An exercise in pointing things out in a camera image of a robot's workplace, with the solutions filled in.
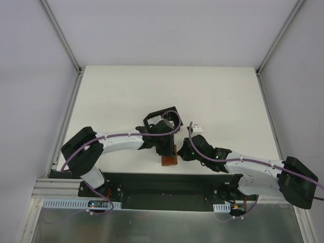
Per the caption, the brown leather card holder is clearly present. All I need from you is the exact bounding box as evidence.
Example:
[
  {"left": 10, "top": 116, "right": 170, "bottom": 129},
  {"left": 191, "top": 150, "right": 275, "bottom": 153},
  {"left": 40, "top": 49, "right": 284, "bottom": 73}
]
[{"left": 161, "top": 145, "right": 178, "bottom": 167}]

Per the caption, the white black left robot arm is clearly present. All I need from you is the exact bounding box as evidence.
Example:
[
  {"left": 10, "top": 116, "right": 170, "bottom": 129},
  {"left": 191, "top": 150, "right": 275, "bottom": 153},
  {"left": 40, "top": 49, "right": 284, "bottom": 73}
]
[{"left": 61, "top": 119, "right": 175, "bottom": 197}]

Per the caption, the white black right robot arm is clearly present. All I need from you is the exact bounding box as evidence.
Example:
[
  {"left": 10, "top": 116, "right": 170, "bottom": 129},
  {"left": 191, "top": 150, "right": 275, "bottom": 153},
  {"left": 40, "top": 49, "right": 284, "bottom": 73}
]
[{"left": 178, "top": 135, "right": 318, "bottom": 210}]

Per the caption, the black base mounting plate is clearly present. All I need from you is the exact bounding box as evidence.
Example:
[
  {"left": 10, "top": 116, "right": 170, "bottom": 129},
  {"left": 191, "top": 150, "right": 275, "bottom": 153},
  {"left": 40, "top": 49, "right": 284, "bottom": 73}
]
[{"left": 49, "top": 170, "right": 256, "bottom": 211}]

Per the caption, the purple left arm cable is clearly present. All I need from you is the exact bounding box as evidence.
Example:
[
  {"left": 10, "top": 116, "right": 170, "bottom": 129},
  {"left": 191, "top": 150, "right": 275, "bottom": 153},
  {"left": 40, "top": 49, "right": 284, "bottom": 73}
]
[{"left": 60, "top": 110, "right": 182, "bottom": 216}]

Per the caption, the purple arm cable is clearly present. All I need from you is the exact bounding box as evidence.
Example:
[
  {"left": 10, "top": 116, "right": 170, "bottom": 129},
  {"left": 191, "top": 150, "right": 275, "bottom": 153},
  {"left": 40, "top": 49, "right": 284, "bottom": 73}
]
[
  {"left": 60, "top": 110, "right": 182, "bottom": 216},
  {"left": 187, "top": 126, "right": 324, "bottom": 220}
]

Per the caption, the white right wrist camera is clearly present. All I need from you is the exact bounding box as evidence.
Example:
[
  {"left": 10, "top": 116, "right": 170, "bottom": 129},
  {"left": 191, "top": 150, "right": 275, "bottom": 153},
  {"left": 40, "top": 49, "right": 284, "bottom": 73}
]
[{"left": 189, "top": 124, "right": 203, "bottom": 136}]

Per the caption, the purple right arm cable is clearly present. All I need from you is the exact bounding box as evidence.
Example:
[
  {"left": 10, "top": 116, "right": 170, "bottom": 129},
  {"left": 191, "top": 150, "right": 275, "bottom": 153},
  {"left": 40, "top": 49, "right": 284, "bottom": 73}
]
[{"left": 187, "top": 126, "right": 324, "bottom": 220}]

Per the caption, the white right cable duct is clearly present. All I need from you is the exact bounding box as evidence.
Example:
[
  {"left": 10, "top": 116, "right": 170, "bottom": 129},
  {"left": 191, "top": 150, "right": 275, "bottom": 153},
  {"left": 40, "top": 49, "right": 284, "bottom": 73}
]
[{"left": 213, "top": 202, "right": 247, "bottom": 213}]

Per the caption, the white cable duct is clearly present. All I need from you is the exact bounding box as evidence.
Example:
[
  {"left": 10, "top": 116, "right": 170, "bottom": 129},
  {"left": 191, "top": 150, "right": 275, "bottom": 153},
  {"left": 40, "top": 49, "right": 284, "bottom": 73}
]
[
  {"left": 43, "top": 198, "right": 122, "bottom": 210},
  {"left": 213, "top": 202, "right": 247, "bottom": 213}
]

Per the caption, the left rear aluminium post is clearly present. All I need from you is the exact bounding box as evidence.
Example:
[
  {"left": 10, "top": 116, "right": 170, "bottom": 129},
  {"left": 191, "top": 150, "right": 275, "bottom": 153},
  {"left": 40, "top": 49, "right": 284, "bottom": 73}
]
[{"left": 38, "top": 0, "right": 83, "bottom": 74}]

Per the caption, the aluminium post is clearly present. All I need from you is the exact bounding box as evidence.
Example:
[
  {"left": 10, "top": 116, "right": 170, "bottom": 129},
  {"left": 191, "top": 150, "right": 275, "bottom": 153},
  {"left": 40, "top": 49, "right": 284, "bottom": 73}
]
[
  {"left": 256, "top": 0, "right": 307, "bottom": 76},
  {"left": 38, "top": 0, "right": 83, "bottom": 74}
]

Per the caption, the white left cable duct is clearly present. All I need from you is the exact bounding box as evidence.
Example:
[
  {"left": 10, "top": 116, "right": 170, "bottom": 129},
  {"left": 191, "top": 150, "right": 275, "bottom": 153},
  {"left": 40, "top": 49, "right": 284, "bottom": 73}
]
[{"left": 43, "top": 198, "right": 122, "bottom": 210}]

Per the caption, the right aluminium side rail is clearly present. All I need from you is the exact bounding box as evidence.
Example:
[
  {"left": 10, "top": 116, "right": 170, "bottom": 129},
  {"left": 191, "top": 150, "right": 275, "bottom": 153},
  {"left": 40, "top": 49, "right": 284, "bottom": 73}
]
[{"left": 255, "top": 70, "right": 314, "bottom": 243}]

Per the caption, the right rear aluminium post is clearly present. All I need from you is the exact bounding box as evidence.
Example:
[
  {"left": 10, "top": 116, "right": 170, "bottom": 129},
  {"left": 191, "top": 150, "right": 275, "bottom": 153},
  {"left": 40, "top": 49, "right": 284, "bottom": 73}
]
[{"left": 256, "top": 0, "right": 307, "bottom": 76}]

